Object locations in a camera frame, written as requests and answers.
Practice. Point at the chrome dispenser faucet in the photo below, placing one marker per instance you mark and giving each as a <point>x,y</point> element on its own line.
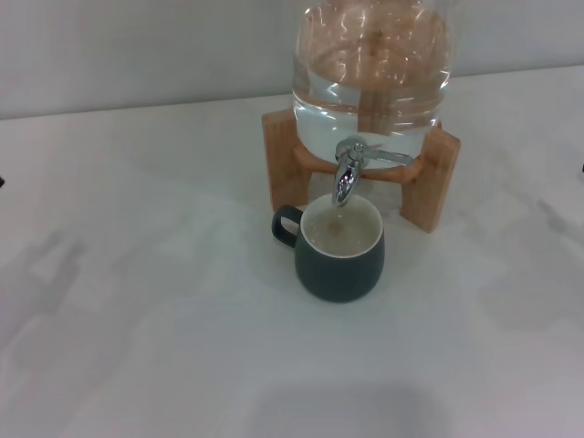
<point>345,182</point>

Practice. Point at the dark teal ceramic mug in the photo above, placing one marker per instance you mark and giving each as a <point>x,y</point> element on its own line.
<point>337,274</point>

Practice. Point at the clear glass water dispenser jar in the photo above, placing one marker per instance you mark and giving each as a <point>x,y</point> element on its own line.
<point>365,105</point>

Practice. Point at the light wooden dispenser stand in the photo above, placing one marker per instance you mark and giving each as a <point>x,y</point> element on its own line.
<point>283,155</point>

